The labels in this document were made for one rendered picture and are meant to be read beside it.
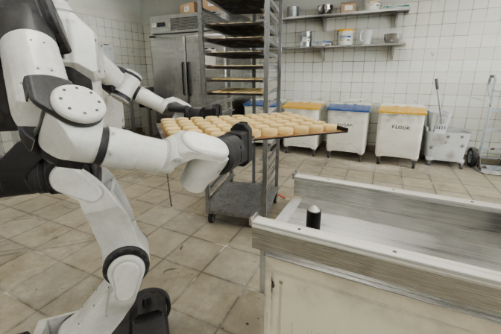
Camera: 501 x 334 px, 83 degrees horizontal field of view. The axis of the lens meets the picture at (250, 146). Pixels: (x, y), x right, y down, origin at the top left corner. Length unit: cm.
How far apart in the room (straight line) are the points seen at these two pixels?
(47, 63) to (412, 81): 442
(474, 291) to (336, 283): 20
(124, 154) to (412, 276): 52
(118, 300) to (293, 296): 65
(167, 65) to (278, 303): 449
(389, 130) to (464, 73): 126
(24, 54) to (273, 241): 55
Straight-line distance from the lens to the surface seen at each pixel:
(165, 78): 493
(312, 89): 476
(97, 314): 121
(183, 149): 55
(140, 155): 54
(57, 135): 53
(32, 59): 61
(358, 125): 405
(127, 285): 108
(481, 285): 58
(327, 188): 83
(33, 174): 98
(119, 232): 103
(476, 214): 85
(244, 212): 224
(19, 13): 70
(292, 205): 81
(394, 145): 410
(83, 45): 85
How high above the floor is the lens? 119
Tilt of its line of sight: 15 degrees down
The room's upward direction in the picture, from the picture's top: straight up
